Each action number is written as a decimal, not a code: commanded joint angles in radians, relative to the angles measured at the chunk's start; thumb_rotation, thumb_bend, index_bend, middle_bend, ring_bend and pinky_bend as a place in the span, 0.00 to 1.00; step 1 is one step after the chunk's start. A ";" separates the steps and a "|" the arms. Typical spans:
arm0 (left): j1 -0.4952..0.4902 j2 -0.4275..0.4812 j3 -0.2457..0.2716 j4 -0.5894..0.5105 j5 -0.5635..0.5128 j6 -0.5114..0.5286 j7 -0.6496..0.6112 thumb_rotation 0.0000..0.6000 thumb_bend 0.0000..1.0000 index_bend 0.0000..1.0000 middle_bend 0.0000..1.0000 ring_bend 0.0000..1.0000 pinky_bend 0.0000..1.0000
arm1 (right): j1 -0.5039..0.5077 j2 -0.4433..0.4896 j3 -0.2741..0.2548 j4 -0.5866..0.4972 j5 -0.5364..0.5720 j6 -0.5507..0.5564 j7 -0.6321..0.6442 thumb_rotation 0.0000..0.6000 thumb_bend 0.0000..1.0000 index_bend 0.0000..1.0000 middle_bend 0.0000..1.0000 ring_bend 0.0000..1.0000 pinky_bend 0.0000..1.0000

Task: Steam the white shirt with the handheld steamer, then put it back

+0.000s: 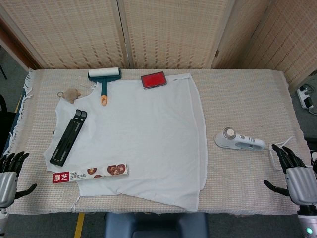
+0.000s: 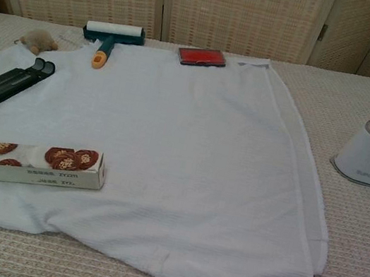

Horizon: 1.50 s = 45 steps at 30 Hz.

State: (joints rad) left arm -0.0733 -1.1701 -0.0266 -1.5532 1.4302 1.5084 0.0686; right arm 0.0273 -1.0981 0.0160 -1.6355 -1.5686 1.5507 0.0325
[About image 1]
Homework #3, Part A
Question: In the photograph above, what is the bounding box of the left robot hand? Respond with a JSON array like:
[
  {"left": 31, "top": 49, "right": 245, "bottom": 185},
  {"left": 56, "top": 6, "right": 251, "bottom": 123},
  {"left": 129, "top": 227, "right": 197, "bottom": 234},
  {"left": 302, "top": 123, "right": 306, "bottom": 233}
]
[{"left": 0, "top": 151, "right": 38, "bottom": 208}]

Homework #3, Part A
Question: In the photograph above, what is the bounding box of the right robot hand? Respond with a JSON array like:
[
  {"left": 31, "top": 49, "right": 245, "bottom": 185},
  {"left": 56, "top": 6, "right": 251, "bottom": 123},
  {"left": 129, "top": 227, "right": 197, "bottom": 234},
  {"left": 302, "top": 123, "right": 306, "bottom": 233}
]
[{"left": 263, "top": 144, "right": 317, "bottom": 206}]

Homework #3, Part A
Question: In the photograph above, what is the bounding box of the white handheld steam iron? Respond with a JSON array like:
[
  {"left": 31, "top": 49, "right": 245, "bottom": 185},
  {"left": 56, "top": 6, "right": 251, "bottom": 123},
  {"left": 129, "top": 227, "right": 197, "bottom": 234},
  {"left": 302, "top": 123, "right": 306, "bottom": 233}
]
[{"left": 214, "top": 126, "right": 267, "bottom": 152}]

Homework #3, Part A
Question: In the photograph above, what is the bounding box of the white T-shirt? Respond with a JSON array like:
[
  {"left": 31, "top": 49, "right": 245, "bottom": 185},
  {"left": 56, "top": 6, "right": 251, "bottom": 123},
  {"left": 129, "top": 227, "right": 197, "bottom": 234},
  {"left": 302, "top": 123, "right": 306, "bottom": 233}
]
[{"left": 43, "top": 72, "right": 208, "bottom": 212}]

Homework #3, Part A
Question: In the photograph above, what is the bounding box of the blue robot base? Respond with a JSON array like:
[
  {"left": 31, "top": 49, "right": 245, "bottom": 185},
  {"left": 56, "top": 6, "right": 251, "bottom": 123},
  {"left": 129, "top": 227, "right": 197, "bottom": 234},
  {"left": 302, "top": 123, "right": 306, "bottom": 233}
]
[{"left": 104, "top": 212, "right": 209, "bottom": 238}]

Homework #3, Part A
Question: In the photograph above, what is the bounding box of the black equipment beside table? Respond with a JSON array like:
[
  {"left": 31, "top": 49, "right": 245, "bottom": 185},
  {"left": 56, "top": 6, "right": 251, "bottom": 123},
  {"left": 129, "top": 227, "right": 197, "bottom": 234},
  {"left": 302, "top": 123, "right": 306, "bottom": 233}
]
[{"left": 304, "top": 137, "right": 317, "bottom": 174}]

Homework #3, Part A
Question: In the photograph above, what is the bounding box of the black chair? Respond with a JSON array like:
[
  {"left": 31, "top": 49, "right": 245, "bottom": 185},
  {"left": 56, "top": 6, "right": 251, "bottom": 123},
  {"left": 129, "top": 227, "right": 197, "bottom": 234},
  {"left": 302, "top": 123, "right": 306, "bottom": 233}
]
[{"left": 0, "top": 94, "right": 16, "bottom": 159}]

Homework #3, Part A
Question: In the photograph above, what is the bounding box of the baking paper box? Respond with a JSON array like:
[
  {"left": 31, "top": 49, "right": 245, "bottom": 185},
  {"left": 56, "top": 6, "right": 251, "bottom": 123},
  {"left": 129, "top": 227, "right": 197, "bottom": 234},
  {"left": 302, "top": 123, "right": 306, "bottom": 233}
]
[{"left": 52, "top": 163, "right": 129, "bottom": 185}]

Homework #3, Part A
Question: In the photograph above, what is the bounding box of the black folding stand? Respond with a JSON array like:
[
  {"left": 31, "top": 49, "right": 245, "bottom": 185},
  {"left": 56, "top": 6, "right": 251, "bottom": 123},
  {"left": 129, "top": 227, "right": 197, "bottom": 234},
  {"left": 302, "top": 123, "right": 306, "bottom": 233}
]
[{"left": 49, "top": 109, "right": 88, "bottom": 166}]

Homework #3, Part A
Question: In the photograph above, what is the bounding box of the white power strip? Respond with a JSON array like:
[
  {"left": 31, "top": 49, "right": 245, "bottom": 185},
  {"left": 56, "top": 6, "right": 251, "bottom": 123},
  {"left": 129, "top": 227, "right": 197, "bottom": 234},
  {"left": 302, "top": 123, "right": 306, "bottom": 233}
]
[{"left": 297, "top": 84, "right": 317, "bottom": 110}]

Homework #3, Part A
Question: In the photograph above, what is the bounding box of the beige woven tablecloth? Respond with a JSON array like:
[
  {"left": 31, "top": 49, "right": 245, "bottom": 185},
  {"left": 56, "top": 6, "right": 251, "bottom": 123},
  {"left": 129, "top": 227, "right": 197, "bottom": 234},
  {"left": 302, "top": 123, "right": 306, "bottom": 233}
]
[{"left": 0, "top": 68, "right": 312, "bottom": 216}]

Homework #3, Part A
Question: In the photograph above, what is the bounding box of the teal lint roller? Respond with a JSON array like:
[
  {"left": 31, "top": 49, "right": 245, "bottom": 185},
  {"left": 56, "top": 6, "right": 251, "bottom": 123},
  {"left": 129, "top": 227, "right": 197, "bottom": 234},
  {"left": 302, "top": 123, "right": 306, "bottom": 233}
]
[{"left": 88, "top": 66, "right": 122, "bottom": 107}]

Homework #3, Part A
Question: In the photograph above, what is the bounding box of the rattan folding screen panel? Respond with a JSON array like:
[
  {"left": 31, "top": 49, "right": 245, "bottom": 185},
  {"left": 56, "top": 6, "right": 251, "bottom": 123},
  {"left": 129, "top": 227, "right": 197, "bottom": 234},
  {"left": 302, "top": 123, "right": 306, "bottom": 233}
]
[
  {"left": 210, "top": 0, "right": 273, "bottom": 69},
  {"left": 117, "top": 0, "right": 235, "bottom": 70},
  {"left": 247, "top": 0, "right": 317, "bottom": 87},
  {"left": 0, "top": 0, "right": 129, "bottom": 70}
]

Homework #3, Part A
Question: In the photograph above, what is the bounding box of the red stamp pad case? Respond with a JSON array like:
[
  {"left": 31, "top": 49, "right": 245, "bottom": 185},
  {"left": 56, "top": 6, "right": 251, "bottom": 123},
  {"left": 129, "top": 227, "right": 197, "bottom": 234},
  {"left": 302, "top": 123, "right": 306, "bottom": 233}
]
[{"left": 140, "top": 71, "right": 168, "bottom": 89}]

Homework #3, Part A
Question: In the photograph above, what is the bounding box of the thin grey cable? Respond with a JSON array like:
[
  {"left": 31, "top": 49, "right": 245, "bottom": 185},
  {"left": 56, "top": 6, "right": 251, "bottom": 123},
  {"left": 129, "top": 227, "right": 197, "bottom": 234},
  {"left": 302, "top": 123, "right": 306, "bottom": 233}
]
[{"left": 266, "top": 136, "right": 294, "bottom": 172}]

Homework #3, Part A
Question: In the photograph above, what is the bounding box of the beige plush keychain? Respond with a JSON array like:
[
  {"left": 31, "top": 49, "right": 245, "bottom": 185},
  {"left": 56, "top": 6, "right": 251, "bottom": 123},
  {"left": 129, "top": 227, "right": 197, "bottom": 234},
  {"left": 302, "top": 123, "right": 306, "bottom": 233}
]
[{"left": 57, "top": 88, "right": 82, "bottom": 104}]

